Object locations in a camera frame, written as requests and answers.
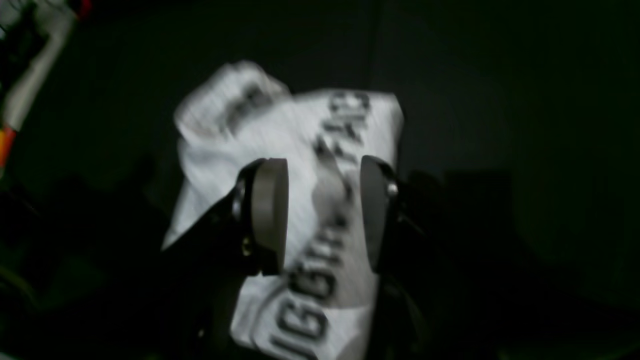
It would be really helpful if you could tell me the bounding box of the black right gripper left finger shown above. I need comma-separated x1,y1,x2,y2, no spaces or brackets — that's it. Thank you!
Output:
131,158,290,360

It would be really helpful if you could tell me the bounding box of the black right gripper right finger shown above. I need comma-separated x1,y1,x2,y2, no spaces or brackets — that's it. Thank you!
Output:
359,156,639,360

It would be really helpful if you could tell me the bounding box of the grey t-shirt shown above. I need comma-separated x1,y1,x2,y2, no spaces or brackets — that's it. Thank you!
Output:
162,61,403,360

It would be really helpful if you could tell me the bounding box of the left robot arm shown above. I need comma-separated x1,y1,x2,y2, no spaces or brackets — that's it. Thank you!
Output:
0,0,95,170

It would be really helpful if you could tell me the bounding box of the black table cloth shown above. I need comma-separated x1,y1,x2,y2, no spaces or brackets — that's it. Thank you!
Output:
1,0,639,360

